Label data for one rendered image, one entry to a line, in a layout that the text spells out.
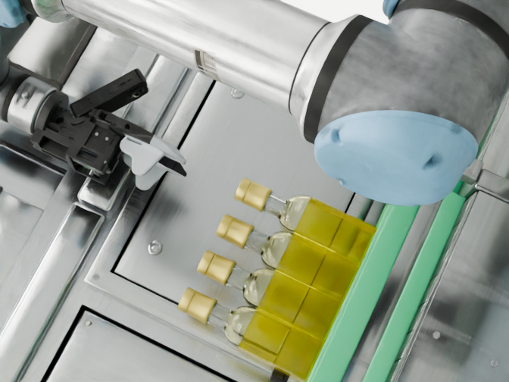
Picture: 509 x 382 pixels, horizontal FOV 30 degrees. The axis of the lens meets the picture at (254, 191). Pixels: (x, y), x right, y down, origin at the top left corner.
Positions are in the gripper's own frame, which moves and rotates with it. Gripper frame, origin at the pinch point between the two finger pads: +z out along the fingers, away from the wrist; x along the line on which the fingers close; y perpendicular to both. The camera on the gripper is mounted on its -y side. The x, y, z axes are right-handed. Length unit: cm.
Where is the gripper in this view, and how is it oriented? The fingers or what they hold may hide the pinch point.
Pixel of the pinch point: (180, 161)
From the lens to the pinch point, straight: 134.3
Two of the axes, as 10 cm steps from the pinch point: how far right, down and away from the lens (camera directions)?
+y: -4.4, 8.6, -2.7
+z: 9.0, 4.3, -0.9
